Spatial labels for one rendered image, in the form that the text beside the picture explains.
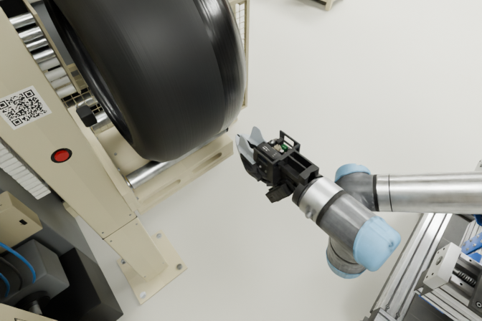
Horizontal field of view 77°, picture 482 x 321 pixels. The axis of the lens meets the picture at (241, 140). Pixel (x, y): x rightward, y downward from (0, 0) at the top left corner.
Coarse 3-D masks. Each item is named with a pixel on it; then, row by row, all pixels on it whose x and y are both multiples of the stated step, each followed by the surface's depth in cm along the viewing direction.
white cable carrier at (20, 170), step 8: (0, 144) 61; (0, 152) 62; (8, 152) 63; (0, 160) 63; (8, 160) 64; (16, 160) 66; (8, 168) 65; (16, 168) 67; (24, 168) 68; (16, 176) 68; (24, 176) 69; (32, 176) 71; (24, 184) 71; (32, 184) 72; (40, 184) 74; (32, 192) 73; (40, 192) 75; (48, 192) 77
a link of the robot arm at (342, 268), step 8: (328, 248) 56; (328, 256) 57; (336, 256) 52; (328, 264) 59; (336, 264) 54; (344, 264) 52; (352, 264) 51; (336, 272) 57; (344, 272) 54; (352, 272) 54; (360, 272) 54
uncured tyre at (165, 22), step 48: (48, 0) 70; (96, 0) 49; (144, 0) 51; (192, 0) 55; (96, 48) 51; (144, 48) 51; (192, 48) 56; (240, 48) 64; (96, 96) 90; (144, 96) 55; (192, 96) 59; (240, 96) 70; (144, 144) 64; (192, 144) 71
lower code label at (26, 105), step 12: (12, 96) 56; (24, 96) 57; (36, 96) 59; (0, 108) 56; (12, 108) 57; (24, 108) 59; (36, 108) 60; (48, 108) 62; (12, 120) 59; (24, 120) 60
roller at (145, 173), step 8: (216, 136) 95; (192, 152) 92; (152, 160) 87; (176, 160) 89; (144, 168) 85; (152, 168) 85; (160, 168) 87; (128, 176) 83; (136, 176) 84; (144, 176) 84; (152, 176) 86; (136, 184) 84
